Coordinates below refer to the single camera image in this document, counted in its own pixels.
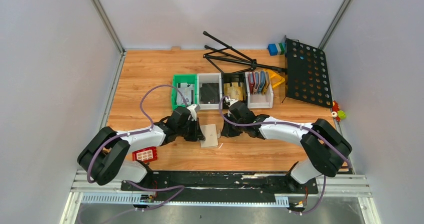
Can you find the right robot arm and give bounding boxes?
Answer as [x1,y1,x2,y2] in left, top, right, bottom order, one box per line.
[220,96,353,186]

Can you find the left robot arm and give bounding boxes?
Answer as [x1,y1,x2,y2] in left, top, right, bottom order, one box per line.
[77,104,205,185]

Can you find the gold cards stack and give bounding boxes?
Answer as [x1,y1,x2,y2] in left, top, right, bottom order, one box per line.
[223,82,246,101]

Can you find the black cards stack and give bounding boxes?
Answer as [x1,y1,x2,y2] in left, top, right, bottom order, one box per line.
[199,83,220,104]

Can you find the white cards stack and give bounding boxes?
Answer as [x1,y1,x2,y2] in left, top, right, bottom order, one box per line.
[175,82,195,105]

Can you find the white bin with card holders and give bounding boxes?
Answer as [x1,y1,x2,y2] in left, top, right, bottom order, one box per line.
[245,72,274,109]

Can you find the white bin with black cards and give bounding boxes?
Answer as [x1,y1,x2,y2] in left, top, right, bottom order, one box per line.
[196,73,223,110]

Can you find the red card holder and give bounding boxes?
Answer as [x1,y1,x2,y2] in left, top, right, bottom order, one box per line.
[247,71,256,94]

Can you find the blue card holder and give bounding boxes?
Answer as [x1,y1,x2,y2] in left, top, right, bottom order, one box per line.
[257,71,266,93]

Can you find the red toy block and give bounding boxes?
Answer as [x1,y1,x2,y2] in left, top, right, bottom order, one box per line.
[132,147,158,163]

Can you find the green bin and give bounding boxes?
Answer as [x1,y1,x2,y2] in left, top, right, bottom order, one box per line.
[171,74,199,110]

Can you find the black tripod legs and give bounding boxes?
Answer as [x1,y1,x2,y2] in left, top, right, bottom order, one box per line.
[203,31,288,74]

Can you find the blue green toy block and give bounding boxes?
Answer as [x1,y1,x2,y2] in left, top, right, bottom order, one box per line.
[267,43,286,56]

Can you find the black music stand desk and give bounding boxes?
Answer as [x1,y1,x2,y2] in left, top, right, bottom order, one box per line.
[284,38,333,108]

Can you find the red green toy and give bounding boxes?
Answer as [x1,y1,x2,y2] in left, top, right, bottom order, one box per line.
[331,100,347,122]

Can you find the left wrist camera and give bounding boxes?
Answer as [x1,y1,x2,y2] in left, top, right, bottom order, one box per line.
[186,104,201,121]

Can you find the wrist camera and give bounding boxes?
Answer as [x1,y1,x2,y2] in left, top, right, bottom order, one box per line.
[223,97,239,108]
[186,104,201,121]

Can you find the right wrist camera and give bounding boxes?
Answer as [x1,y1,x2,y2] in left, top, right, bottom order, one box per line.
[223,97,239,108]

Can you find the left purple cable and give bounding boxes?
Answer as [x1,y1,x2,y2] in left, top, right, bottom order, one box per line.
[86,84,194,224]

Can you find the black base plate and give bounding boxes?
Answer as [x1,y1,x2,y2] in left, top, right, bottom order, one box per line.
[137,171,318,202]

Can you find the yellow triangle frame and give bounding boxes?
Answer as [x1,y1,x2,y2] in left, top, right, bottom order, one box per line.
[264,69,286,89]

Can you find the white slotted cable duct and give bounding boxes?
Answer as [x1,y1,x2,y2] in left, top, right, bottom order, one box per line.
[80,192,290,207]

